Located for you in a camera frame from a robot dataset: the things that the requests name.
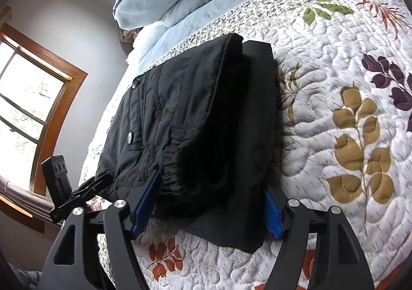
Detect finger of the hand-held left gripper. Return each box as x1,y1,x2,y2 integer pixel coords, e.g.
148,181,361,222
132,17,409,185
69,173,114,203

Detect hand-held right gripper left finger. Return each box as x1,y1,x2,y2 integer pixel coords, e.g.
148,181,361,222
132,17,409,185
37,170,161,290

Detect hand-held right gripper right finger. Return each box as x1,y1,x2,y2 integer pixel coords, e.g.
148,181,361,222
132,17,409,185
262,188,375,290

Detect black pants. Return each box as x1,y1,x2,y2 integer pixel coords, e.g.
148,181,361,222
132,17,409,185
96,32,285,253

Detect wooden framed window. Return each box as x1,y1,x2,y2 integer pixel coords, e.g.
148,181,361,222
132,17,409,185
0,6,89,233

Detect grey fabric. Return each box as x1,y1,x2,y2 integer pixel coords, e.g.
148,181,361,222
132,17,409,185
8,262,43,290

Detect floral quilted bedspread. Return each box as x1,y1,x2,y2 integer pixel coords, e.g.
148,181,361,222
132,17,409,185
79,0,412,290

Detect pink crumpled cloth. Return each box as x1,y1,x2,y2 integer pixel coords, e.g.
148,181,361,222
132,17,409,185
121,28,144,45

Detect light blue bed sheet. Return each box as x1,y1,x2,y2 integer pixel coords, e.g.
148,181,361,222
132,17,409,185
124,0,305,69

